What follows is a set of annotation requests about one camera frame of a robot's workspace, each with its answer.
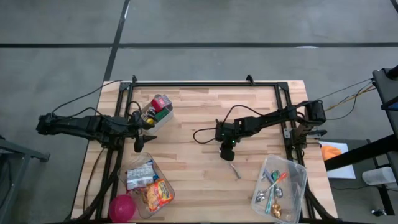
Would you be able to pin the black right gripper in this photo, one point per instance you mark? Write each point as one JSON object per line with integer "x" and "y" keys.
{"x": 228, "y": 132}

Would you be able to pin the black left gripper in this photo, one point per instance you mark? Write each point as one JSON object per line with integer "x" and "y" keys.
{"x": 136, "y": 119}

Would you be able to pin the black spice can yellow lid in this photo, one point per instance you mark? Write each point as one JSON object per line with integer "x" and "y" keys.
{"x": 150, "y": 121}

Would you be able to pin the plain silver spoon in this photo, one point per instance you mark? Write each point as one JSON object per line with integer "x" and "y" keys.
{"x": 235, "y": 171}

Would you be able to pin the clear plastic container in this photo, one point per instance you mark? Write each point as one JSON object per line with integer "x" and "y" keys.
{"x": 136, "y": 158}
{"x": 295, "y": 202}

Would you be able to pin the green rectangular tin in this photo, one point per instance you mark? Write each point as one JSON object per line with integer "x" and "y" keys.
{"x": 162, "y": 114}

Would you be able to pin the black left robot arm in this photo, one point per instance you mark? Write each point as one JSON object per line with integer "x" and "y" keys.
{"x": 84, "y": 126}

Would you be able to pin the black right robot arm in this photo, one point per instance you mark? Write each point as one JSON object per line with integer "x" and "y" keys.
{"x": 273, "y": 118}

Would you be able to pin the orange ramen noodle packet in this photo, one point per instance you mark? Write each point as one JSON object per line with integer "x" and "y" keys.
{"x": 158, "y": 194}

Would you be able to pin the magenta plastic ball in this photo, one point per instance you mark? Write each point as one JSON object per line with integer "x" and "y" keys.
{"x": 122, "y": 208}

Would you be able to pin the orange object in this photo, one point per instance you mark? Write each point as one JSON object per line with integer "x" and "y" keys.
{"x": 329, "y": 152}

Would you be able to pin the white paper sheet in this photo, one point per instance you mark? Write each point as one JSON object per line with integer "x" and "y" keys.
{"x": 342, "y": 171}

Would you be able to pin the grey metal stand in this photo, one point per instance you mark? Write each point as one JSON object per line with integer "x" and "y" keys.
{"x": 18, "y": 152}

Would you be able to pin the grey cylinder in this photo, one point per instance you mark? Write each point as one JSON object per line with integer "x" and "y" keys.
{"x": 377, "y": 175}

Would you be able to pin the small black object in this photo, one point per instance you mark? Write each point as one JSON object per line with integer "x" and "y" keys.
{"x": 378, "y": 212}

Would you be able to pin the black aluminium table frame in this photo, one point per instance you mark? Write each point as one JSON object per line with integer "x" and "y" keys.
{"x": 202, "y": 84}

